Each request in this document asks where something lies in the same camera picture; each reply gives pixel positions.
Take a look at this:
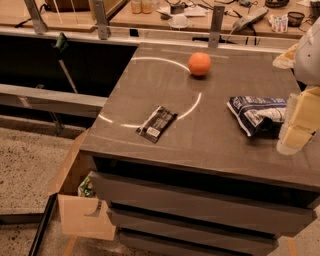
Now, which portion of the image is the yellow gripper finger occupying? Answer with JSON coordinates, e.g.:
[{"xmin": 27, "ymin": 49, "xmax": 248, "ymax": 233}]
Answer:
[
  {"xmin": 272, "ymin": 44, "xmax": 297, "ymax": 69},
  {"xmin": 276, "ymin": 86, "xmax": 320, "ymax": 155}
]

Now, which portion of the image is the orange fruit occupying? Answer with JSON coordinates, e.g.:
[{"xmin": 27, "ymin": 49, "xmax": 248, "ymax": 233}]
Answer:
[{"xmin": 188, "ymin": 52, "xmax": 211, "ymax": 76}]

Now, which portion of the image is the black rxbar chocolate wrapper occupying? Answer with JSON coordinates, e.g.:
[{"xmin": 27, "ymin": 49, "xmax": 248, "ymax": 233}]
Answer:
[{"xmin": 136, "ymin": 106, "xmax": 178, "ymax": 143}]

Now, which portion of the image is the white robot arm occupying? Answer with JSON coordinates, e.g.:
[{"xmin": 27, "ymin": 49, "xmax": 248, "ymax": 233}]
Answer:
[{"xmin": 276, "ymin": 17, "xmax": 320, "ymax": 155}]

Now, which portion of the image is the colourful small carton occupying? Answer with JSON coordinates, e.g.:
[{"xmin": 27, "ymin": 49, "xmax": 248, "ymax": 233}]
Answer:
[{"xmin": 268, "ymin": 15, "xmax": 288, "ymax": 33}]

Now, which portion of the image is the blue white chip bag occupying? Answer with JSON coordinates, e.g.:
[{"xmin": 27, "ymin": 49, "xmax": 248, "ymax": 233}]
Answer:
[{"xmin": 227, "ymin": 96, "xmax": 287, "ymax": 137}]

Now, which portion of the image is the black mesh cup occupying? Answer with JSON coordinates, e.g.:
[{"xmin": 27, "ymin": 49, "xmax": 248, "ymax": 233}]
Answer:
[{"xmin": 288, "ymin": 11, "xmax": 305, "ymax": 27}]

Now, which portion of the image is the grey power strip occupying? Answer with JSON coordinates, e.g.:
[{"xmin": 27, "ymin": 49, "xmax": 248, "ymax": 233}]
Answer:
[{"xmin": 232, "ymin": 7, "xmax": 268, "ymax": 32}]

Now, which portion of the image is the white bowl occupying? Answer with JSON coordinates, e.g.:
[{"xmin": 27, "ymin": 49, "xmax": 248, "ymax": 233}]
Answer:
[{"xmin": 168, "ymin": 15, "xmax": 189, "ymax": 29}]

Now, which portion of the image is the grey drawer cabinet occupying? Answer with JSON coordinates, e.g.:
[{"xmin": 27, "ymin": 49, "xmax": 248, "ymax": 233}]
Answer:
[{"xmin": 81, "ymin": 44, "xmax": 320, "ymax": 256}]

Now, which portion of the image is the orange jar right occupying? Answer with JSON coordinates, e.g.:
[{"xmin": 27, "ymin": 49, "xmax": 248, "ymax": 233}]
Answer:
[{"xmin": 142, "ymin": 0, "xmax": 152, "ymax": 14}]

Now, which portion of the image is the orange jar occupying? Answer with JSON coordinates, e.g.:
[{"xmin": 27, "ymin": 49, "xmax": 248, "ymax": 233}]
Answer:
[
  {"xmin": 131, "ymin": 0, "xmax": 142, "ymax": 14},
  {"xmin": 142, "ymin": 0, "xmax": 152, "ymax": 14}
]

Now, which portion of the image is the orange jar left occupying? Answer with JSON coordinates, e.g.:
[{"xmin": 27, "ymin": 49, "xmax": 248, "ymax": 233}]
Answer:
[{"xmin": 131, "ymin": 0, "xmax": 142, "ymax": 14}]

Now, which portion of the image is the green snack packet in box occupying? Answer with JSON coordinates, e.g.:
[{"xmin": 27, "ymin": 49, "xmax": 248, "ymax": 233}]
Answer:
[{"xmin": 77, "ymin": 177, "xmax": 95, "ymax": 198}]

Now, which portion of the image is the cardboard box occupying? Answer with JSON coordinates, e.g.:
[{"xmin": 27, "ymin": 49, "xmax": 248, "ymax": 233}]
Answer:
[{"xmin": 48, "ymin": 131, "xmax": 116, "ymax": 241}]

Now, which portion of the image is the metal bracket post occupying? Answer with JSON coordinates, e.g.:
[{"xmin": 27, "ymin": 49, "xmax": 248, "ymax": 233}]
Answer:
[{"xmin": 208, "ymin": 5, "xmax": 225, "ymax": 48}]

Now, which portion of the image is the green handled tool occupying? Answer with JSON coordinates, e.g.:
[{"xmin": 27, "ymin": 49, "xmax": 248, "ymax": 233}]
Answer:
[{"xmin": 53, "ymin": 32, "xmax": 79, "ymax": 94}]

